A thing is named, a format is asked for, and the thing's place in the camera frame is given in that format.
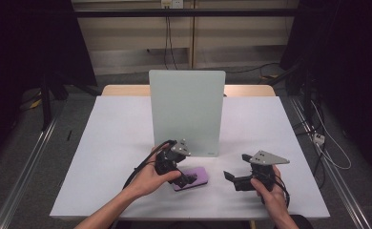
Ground purple whiteboard eraser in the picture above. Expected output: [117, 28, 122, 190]
[172, 166, 210, 193]

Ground person's dark lap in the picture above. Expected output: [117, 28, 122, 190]
[111, 214, 316, 229]

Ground long black floor cable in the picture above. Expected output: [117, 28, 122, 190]
[226, 62, 281, 75]

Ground white floor cable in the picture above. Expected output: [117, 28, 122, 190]
[310, 99, 353, 171]

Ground white wall outlet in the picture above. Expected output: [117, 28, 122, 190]
[160, 0, 185, 10]

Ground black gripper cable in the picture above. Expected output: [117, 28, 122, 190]
[122, 139, 178, 191]
[259, 172, 292, 208]

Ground metal floor rail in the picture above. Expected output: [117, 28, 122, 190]
[0, 106, 65, 229]
[288, 94, 372, 229]

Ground black floor cables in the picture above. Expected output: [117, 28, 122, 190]
[296, 104, 327, 189]

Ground person's right hand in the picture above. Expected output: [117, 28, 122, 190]
[250, 166, 291, 219]

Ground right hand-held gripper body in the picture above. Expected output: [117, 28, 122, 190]
[249, 150, 291, 192]

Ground black metal stand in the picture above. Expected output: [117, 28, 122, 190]
[38, 72, 53, 132]

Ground person's left hand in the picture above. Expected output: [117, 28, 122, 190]
[128, 142, 182, 198]

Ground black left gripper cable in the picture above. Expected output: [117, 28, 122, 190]
[122, 139, 178, 191]

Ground small whiteboard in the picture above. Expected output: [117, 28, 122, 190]
[148, 70, 227, 158]

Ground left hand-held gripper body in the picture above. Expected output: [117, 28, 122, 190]
[155, 138, 193, 177]

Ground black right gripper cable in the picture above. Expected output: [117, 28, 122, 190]
[259, 172, 292, 208]

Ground black horizontal bar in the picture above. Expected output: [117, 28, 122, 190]
[73, 8, 303, 18]

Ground wooden table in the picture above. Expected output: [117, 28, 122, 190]
[101, 84, 277, 97]

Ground white table mat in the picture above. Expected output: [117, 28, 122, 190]
[49, 94, 331, 221]

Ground black hanging wall cables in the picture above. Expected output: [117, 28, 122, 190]
[146, 8, 179, 72]

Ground black curtain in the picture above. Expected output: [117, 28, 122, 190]
[279, 0, 372, 184]
[0, 0, 98, 166]

